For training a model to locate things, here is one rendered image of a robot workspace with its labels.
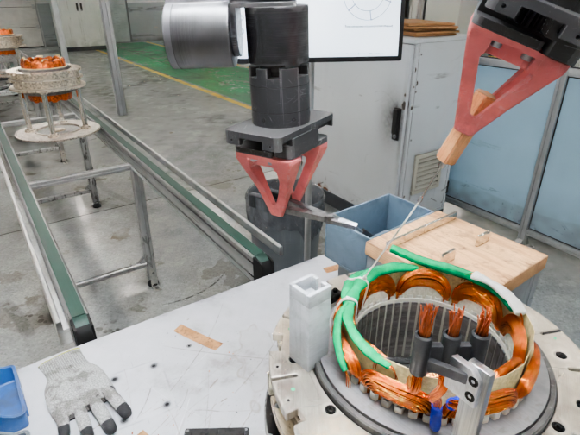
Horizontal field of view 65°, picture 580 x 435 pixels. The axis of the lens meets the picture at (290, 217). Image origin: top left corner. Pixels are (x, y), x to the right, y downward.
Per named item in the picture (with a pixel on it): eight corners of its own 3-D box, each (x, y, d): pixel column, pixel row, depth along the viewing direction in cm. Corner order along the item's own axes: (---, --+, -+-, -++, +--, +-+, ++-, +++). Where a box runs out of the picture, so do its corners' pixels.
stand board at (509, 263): (364, 254, 74) (365, 241, 73) (436, 222, 85) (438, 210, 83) (474, 316, 60) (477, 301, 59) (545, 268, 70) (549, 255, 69)
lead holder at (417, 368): (405, 371, 31) (411, 332, 30) (438, 344, 34) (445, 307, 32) (454, 405, 29) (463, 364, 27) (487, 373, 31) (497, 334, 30)
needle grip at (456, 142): (435, 159, 37) (476, 91, 33) (437, 152, 38) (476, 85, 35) (453, 168, 37) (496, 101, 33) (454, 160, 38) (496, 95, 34)
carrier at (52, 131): (18, 126, 238) (2, 65, 224) (97, 118, 252) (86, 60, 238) (11, 147, 206) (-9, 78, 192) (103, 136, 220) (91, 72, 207)
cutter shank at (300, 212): (278, 211, 49) (278, 206, 48) (281, 208, 49) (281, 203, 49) (331, 223, 47) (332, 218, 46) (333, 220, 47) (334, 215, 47)
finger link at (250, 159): (239, 217, 49) (230, 131, 45) (277, 192, 54) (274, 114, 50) (292, 232, 45) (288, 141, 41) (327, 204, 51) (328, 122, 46)
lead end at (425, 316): (412, 335, 30) (417, 301, 29) (421, 327, 30) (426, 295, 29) (426, 343, 29) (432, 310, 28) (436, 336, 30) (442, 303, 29)
